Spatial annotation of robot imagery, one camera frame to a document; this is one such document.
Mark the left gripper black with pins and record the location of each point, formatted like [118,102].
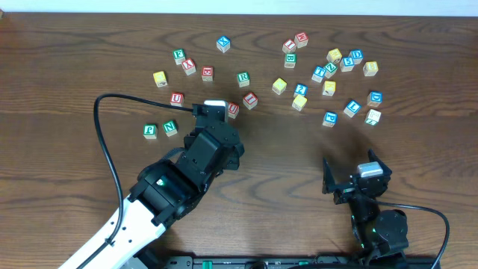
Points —
[210,123]

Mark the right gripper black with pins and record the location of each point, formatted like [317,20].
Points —
[347,187]

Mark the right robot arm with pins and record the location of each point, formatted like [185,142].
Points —
[381,234]

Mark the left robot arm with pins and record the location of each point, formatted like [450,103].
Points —
[165,191]

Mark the red U block centre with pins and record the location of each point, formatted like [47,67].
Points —
[233,110]

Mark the red u block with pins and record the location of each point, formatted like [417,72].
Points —
[177,99]
[233,110]

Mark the green N block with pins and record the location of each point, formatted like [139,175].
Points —
[170,128]

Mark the blue P block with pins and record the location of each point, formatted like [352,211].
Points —
[330,119]

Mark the green white block right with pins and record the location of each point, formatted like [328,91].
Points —
[372,117]

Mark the red I block centre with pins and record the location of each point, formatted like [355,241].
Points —
[250,100]

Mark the red i block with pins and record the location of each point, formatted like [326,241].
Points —
[289,46]
[250,100]

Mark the blue L block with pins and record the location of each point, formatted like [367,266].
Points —
[352,108]

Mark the red U block left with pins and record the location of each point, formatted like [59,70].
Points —
[177,99]

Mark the green J block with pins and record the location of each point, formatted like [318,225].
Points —
[150,131]

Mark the green R block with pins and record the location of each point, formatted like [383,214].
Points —
[243,79]

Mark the blue D block right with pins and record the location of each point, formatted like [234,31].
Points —
[374,99]

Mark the blue d block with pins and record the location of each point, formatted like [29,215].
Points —
[374,99]
[357,56]

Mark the red E block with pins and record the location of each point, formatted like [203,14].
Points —
[207,73]

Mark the yellow K block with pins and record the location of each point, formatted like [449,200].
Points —
[329,88]

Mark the yellow block below 2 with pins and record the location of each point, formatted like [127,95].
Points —
[299,102]

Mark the yellow block far left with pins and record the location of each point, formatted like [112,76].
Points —
[160,79]

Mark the yellow block centre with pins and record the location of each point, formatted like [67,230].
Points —
[279,86]

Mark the blue 2 block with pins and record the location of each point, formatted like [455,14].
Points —
[300,90]

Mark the green F block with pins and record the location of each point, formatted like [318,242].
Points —
[179,56]

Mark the blue T block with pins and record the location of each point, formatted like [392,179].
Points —
[318,74]

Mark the green Z block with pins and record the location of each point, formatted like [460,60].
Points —
[331,69]

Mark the yellow 8 block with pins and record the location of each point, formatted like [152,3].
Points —
[370,68]

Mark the blue X block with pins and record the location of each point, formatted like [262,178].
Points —
[223,44]

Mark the blue 5 block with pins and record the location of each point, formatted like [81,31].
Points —
[347,64]

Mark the blue D block top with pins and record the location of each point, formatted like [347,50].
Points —
[357,56]

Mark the yellow block top right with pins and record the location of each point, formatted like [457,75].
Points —
[334,56]

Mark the green B block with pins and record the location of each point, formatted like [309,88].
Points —
[290,60]

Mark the red I block top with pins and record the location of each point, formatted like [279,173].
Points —
[289,46]

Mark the red H block top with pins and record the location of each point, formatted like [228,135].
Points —
[301,39]

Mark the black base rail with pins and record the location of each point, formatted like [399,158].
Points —
[150,260]

